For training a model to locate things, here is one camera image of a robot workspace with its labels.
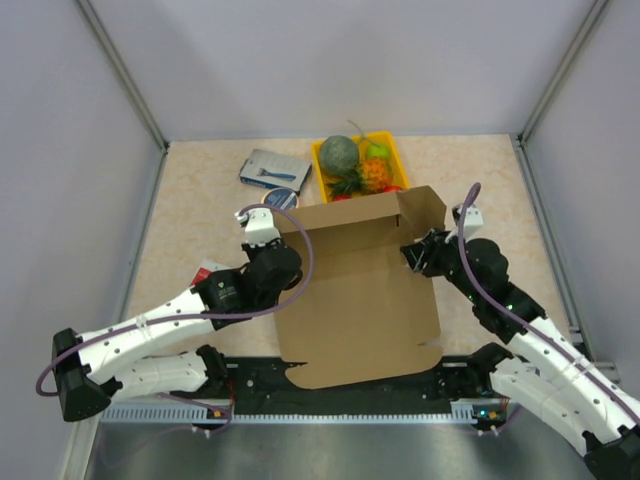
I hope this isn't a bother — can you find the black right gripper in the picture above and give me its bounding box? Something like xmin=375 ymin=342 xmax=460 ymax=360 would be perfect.
xmin=399 ymin=227 xmax=482 ymax=303

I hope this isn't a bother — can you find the brown cardboard box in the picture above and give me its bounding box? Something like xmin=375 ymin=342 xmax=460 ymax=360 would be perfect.
xmin=274 ymin=186 xmax=446 ymax=390

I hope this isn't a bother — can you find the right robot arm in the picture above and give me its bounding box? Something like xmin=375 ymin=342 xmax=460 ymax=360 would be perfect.
xmin=400 ymin=229 xmax=639 ymax=479

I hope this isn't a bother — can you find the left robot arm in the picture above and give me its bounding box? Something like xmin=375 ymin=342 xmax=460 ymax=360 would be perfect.
xmin=52 ymin=239 xmax=303 ymax=422

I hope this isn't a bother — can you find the blue razor box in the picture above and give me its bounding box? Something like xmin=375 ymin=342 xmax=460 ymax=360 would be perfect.
xmin=238 ymin=149 xmax=312 ymax=195

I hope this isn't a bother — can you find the masking tape roll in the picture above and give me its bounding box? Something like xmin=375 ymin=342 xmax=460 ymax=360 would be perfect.
xmin=261 ymin=187 xmax=299 ymax=210

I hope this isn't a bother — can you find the red white packet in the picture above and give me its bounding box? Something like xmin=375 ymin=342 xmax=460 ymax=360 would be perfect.
xmin=190 ymin=259 xmax=228 ymax=287

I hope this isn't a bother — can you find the yellow plastic tray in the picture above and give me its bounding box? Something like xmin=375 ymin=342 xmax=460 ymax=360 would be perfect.
xmin=311 ymin=131 xmax=410 ymax=203

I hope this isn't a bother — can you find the small orange pineapple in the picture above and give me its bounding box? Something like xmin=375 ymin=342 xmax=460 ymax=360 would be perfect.
xmin=328 ymin=158 xmax=393 ymax=197

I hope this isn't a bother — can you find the green apple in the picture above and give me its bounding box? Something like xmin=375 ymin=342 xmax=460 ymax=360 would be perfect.
xmin=365 ymin=143 xmax=391 ymax=160

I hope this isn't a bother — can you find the green melon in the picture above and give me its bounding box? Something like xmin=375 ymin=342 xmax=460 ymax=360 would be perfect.
xmin=318 ymin=135 xmax=359 ymax=176

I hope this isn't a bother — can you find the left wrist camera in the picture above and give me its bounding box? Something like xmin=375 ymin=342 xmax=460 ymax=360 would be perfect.
xmin=235 ymin=208 xmax=281 ymax=247

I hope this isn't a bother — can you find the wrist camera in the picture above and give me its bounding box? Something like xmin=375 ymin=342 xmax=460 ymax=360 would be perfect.
xmin=235 ymin=208 xmax=281 ymax=247
xmin=451 ymin=204 xmax=484 ymax=240

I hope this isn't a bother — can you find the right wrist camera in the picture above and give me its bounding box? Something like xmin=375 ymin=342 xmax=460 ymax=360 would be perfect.
xmin=451 ymin=204 xmax=484 ymax=240

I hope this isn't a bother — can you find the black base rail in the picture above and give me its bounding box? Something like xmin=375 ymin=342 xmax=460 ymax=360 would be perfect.
xmin=102 ymin=356 xmax=516 ymax=430

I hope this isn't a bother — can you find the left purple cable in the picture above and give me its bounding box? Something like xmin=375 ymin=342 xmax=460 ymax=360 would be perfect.
xmin=35 ymin=204 xmax=315 ymax=399

